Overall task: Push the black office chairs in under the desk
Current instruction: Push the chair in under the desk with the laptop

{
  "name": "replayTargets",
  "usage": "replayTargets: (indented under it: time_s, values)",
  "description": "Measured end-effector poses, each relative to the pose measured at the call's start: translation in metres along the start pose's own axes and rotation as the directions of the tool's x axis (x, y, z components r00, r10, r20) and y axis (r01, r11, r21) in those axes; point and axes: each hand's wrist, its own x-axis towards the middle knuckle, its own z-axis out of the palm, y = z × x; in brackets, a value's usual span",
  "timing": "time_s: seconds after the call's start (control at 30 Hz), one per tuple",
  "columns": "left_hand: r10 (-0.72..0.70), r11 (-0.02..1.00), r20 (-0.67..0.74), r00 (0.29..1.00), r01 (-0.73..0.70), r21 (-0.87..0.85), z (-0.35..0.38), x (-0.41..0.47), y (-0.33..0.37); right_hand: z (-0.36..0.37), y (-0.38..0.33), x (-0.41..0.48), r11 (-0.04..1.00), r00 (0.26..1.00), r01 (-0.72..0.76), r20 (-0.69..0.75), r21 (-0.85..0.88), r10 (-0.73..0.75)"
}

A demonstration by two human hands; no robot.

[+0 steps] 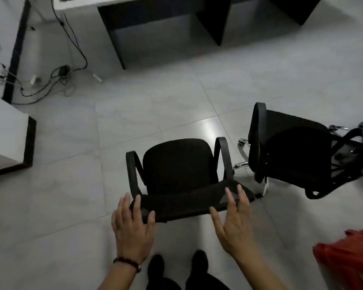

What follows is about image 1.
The person's left hand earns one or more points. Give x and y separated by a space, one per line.
130 235

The person's right hand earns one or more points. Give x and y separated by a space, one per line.
237 232

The person's right thumb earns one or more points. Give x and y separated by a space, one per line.
217 220

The person's left middle finger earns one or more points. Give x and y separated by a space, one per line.
127 205

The person's left thumb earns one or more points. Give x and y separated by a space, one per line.
149 223

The person's right middle finger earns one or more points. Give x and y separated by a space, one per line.
243 197

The person's right forearm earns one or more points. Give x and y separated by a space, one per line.
261 271

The person's left forearm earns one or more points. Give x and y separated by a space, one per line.
121 277

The person's black left shoe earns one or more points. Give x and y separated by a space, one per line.
156 265

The person's black shoe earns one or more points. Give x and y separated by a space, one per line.
156 265
199 261

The person's black right shoe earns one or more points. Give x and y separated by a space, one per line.
199 261

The black office chair with armrests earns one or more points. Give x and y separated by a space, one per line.
178 169

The person's black trousers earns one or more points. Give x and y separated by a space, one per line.
199 282

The toppled black mesh office chair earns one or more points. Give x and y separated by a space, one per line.
293 154

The red plastic stool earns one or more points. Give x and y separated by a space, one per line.
348 256

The small white connector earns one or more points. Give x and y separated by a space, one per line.
97 78

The white cabinet with black base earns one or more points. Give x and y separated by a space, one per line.
6 135

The black power adapter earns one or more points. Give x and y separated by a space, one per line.
64 70

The white plug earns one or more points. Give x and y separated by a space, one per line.
34 79

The white power strip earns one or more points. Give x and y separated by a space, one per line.
3 77

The black vertical panel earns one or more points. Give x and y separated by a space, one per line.
16 51

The white desk with black legs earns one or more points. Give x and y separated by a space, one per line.
157 15

